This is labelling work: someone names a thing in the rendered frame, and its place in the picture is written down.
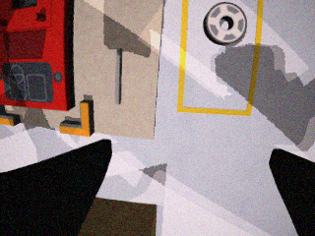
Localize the yellow rectangular outline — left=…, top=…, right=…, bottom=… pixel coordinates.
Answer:
left=177, top=0, right=264, bottom=115

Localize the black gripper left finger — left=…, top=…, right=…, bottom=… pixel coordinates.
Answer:
left=0, top=139, right=113, bottom=236

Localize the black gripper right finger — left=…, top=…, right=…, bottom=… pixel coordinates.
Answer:
left=269, top=148, right=315, bottom=236

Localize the black wheel with grey hub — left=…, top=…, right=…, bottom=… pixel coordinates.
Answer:
left=202, top=1, right=248, bottom=46

